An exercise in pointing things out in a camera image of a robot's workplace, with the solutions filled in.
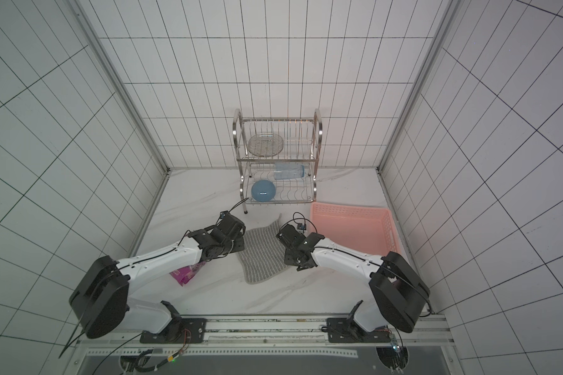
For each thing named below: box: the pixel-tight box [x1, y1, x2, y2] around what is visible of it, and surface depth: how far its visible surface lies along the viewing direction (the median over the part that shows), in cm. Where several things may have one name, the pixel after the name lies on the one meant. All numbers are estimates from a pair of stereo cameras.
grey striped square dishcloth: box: [237, 213, 291, 285], surface depth 87 cm
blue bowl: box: [251, 179, 277, 203], surface depth 105 cm
